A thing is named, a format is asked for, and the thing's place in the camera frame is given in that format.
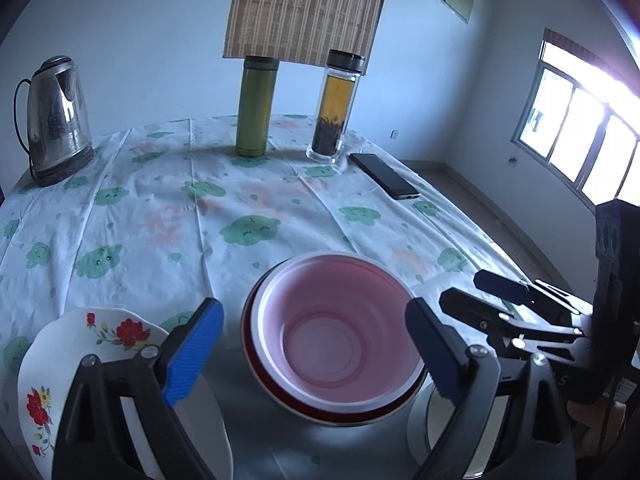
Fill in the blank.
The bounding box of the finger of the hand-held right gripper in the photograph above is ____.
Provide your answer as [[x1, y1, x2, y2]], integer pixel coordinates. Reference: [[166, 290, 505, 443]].
[[472, 269, 594, 332], [439, 287, 587, 362]]

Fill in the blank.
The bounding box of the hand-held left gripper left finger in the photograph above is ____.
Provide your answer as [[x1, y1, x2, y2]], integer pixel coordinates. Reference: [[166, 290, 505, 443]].
[[52, 297, 233, 480]]

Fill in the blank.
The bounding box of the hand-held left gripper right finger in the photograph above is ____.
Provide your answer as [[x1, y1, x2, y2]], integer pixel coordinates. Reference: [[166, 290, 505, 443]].
[[405, 297, 578, 480]]

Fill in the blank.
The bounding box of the white floral plate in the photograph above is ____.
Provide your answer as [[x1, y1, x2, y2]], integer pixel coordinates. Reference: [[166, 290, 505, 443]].
[[17, 306, 233, 480]]

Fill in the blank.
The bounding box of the red white-rimmed plastic bowl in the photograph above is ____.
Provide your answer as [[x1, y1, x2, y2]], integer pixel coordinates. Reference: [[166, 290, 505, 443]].
[[248, 252, 427, 411]]

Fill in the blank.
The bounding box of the dark red bowl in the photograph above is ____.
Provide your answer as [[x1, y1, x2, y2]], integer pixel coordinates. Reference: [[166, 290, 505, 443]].
[[241, 265, 428, 427]]

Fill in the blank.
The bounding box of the person's right hand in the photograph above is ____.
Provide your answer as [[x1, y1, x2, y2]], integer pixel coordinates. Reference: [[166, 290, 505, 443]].
[[567, 400, 628, 461]]

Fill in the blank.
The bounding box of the cloud-print tablecloth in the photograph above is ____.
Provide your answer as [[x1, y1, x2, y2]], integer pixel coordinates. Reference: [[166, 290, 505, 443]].
[[0, 114, 531, 396]]

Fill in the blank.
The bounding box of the black smartphone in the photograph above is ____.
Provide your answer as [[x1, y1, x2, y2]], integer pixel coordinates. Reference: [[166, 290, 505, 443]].
[[348, 153, 421, 201]]

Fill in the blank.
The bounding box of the sliding glass window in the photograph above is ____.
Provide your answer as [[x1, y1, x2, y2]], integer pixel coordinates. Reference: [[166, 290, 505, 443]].
[[510, 30, 640, 211]]

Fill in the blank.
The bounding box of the dark kettle base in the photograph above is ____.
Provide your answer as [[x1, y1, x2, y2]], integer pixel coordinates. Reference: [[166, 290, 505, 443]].
[[30, 147, 96, 188]]

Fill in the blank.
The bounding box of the glass tea bottle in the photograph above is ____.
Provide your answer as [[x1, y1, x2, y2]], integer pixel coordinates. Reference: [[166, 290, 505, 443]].
[[306, 50, 366, 165]]

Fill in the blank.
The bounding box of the green thermos bottle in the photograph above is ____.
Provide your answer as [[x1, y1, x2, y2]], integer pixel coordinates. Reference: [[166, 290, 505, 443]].
[[235, 56, 280, 157]]

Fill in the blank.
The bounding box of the stainless steel electric kettle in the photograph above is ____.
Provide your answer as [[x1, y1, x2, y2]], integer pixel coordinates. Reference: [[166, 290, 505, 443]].
[[13, 56, 93, 171]]

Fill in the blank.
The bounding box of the bamboo window blind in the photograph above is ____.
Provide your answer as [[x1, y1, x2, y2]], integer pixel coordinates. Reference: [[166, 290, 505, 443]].
[[222, 0, 396, 77]]

